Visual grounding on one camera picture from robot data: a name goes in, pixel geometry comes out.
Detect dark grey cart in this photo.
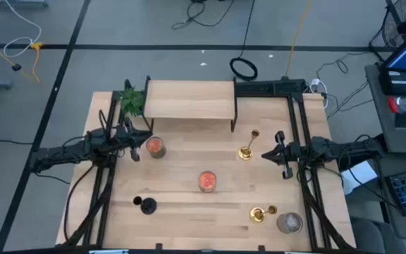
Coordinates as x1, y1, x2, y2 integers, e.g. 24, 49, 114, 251
374, 155, 406, 229

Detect wooden shelf riser black legs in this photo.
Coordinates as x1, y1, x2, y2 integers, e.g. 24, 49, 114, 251
142, 75, 239, 133

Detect orange candle jar with label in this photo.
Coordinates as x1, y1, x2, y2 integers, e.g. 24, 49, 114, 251
197, 170, 218, 193

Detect black thin floor cables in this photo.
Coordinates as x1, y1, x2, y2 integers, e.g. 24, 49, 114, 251
315, 52, 375, 120

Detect orange candle plain glass jar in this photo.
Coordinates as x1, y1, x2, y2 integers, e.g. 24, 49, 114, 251
145, 136, 167, 159

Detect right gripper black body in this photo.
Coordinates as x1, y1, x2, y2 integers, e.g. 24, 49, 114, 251
274, 130, 312, 180

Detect black thin floor cable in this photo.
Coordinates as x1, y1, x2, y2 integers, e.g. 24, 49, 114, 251
0, 136, 34, 146

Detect grey candle glass jar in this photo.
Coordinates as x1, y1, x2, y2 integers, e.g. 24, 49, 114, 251
276, 212, 304, 234

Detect grey floor base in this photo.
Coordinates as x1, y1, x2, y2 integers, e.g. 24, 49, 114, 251
0, 0, 49, 9

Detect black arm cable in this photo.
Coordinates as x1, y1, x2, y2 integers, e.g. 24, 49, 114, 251
63, 162, 97, 243

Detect black printer box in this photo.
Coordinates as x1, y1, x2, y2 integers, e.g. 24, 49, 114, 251
378, 68, 406, 97

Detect white paper sheet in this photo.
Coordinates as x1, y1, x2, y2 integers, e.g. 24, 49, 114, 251
339, 160, 379, 195

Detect grey side desk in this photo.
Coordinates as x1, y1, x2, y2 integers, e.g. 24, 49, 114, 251
364, 63, 406, 155

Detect gold candlestick holder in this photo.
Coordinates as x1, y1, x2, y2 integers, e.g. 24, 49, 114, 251
237, 129, 261, 162
249, 205, 278, 225

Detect grey office chair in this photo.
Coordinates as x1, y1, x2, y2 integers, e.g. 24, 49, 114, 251
350, 215, 403, 254

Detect black candlestick holder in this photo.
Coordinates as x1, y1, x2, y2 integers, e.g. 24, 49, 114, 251
133, 195, 158, 215

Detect yellow plug cable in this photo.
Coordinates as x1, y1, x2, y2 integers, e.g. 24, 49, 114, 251
30, 41, 44, 84

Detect black looped floor cable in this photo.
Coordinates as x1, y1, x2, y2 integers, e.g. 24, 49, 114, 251
171, 0, 235, 30

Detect green artificial plant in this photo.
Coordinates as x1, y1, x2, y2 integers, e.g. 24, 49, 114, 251
120, 86, 147, 117

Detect black coiled floor cable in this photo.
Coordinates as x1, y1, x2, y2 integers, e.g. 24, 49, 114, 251
228, 0, 259, 82

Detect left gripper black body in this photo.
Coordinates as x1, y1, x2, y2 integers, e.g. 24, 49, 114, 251
116, 117, 141, 162

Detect white floor cable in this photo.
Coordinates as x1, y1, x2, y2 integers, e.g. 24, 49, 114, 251
2, 0, 42, 59

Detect yellow hanging cord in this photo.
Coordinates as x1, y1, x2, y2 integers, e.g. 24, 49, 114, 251
0, 31, 23, 72
284, 0, 313, 80

